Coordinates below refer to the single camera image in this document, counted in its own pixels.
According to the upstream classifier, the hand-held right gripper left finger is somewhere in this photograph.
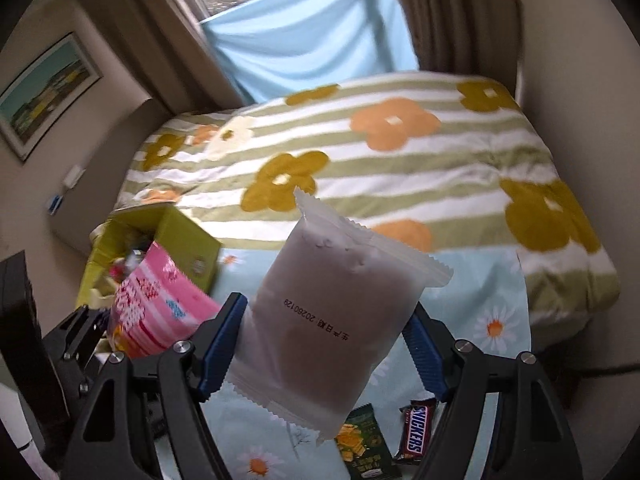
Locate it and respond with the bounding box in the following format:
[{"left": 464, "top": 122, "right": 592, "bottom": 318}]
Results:
[{"left": 62, "top": 291, "right": 249, "bottom": 480}]

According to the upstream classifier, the striped floral blanket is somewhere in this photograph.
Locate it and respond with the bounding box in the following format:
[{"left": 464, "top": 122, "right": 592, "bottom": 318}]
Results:
[{"left": 112, "top": 71, "right": 622, "bottom": 332}]

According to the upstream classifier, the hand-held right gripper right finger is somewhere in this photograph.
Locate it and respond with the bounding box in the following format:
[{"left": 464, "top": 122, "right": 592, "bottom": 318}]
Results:
[{"left": 402, "top": 302, "right": 586, "bottom": 480}]

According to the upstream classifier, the light blue daisy tablecloth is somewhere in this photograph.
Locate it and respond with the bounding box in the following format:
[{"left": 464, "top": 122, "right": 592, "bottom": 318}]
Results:
[{"left": 150, "top": 247, "right": 532, "bottom": 480}]

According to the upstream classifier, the framed wall picture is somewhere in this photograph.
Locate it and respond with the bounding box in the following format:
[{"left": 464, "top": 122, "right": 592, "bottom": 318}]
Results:
[{"left": 0, "top": 32, "right": 104, "bottom": 163}]

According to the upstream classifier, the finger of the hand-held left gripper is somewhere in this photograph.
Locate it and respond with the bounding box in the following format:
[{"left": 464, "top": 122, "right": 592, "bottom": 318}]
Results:
[
  {"left": 42, "top": 305, "right": 112, "bottom": 361},
  {"left": 56, "top": 352, "right": 108, "bottom": 413}
]

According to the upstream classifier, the black cable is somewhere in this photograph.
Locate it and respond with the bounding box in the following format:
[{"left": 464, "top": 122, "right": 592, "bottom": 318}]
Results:
[{"left": 555, "top": 360, "right": 634, "bottom": 382}]

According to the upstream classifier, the jumble of snack packets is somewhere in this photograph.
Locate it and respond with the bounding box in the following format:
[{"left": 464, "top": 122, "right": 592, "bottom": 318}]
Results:
[{"left": 92, "top": 227, "right": 162, "bottom": 307}]

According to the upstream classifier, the frosted white snack packet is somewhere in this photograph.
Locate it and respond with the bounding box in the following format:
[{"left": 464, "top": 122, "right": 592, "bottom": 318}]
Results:
[{"left": 226, "top": 187, "right": 455, "bottom": 447}]

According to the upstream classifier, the beige curtain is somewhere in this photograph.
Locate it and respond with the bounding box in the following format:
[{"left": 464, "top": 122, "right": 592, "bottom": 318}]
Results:
[
  {"left": 380, "top": 0, "right": 524, "bottom": 79},
  {"left": 80, "top": 0, "right": 247, "bottom": 112}
]

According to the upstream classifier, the yellow-green cardboard box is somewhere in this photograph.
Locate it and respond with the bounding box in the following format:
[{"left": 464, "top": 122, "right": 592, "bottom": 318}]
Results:
[{"left": 75, "top": 204, "right": 224, "bottom": 317}]

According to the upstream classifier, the light blue hanging cloth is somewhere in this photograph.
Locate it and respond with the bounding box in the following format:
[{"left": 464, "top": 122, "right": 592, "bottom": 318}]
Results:
[{"left": 200, "top": 0, "right": 422, "bottom": 107}]

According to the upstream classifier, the brown chocolate bar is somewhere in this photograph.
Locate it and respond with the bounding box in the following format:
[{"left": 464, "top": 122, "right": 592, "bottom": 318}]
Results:
[{"left": 392, "top": 399, "right": 439, "bottom": 466}]

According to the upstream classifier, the green black snack packet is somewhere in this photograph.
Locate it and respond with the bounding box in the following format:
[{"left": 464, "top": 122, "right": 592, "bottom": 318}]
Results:
[{"left": 334, "top": 404, "right": 404, "bottom": 480}]

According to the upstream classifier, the pink striped snack packet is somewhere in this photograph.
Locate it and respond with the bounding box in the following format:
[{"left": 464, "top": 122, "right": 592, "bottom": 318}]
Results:
[{"left": 107, "top": 240, "right": 224, "bottom": 361}]

